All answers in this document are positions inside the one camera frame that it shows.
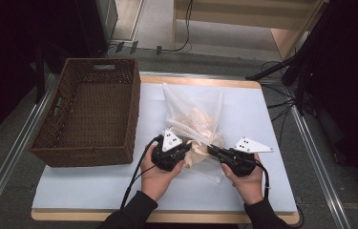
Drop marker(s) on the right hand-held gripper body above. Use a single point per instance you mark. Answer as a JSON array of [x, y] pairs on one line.
[[242, 162]]

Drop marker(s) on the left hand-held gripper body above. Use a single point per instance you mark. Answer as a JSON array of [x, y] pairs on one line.
[[168, 156]]

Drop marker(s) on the cream shirt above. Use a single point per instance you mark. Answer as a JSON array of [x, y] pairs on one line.
[[197, 152]]

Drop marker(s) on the white mesh laundry bag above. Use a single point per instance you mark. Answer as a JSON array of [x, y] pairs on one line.
[[192, 105]]

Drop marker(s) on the brown wicker basket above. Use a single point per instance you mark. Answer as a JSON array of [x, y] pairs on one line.
[[94, 117]]

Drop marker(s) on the person's right hand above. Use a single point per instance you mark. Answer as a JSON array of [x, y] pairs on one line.
[[249, 187]]

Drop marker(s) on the person's left hand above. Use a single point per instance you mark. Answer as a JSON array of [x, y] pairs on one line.
[[157, 183]]

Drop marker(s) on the white table mat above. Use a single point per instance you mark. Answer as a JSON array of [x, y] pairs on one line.
[[256, 111]]

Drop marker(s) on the wooden table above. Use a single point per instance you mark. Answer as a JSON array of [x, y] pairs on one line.
[[183, 217]]

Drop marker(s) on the black power plug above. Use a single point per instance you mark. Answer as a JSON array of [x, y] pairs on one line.
[[158, 50]]

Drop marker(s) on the black tripod stand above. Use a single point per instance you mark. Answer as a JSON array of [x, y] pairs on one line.
[[297, 60]]

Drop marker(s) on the light wooden shelf unit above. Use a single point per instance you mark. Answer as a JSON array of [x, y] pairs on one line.
[[288, 38]]

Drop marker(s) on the dark cabinet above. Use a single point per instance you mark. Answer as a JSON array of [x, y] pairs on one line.
[[103, 25]]

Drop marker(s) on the metal floor rail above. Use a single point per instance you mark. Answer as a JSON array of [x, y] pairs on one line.
[[14, 156], [310, 149]]

